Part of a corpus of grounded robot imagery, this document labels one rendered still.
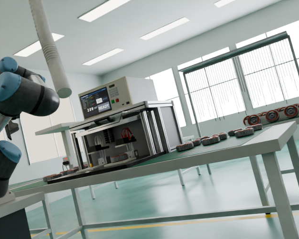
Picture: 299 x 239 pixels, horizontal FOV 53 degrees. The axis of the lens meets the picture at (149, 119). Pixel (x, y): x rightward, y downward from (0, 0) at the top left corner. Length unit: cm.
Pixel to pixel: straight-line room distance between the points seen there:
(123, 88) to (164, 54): 698
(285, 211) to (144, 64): 818
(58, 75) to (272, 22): 597
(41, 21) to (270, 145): 305
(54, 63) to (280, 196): 276
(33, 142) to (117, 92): 565
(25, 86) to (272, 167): 101
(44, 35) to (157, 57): 574
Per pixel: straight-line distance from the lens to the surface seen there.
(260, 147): 133
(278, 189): 139
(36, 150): 759
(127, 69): 959
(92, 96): 220
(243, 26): 834
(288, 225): 143
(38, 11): 387
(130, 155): 204
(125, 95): 203
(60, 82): 334
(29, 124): 763
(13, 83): 112
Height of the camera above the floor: 87
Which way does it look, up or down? 4 degrees up
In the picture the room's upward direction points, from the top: 14 degrees counter-clockwise
